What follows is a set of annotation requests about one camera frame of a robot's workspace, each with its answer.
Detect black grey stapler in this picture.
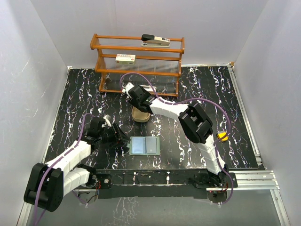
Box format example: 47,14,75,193
141,34,170,48

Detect black front base bar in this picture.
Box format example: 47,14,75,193
95,169,212,200

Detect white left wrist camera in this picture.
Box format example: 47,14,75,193
103,114,111,127

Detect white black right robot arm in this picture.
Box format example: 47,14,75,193
125,82,229,187

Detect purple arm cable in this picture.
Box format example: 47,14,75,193
32,113,95,226
119,72,234,205

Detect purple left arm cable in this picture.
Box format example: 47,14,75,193
32,113,95,226

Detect beige oval card tray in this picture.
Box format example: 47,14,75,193
132,107,151,123

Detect white red staples box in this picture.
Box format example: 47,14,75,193
115,54,136,65

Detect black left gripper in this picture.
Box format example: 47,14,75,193
98,123,130,149

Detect wooden three-tier shelf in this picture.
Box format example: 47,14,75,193
90,33,185,97

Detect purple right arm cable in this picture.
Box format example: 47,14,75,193
119,72,234,205

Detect mint green card holder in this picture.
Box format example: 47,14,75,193
127,136,160,155

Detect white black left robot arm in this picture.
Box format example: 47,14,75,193
24,117,130,212

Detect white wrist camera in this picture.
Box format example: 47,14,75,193
121,82,135,98
103,114,111,127

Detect yellow grey small block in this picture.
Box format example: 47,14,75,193
217,131,228,142

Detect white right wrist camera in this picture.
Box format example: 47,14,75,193
121,82,135,98

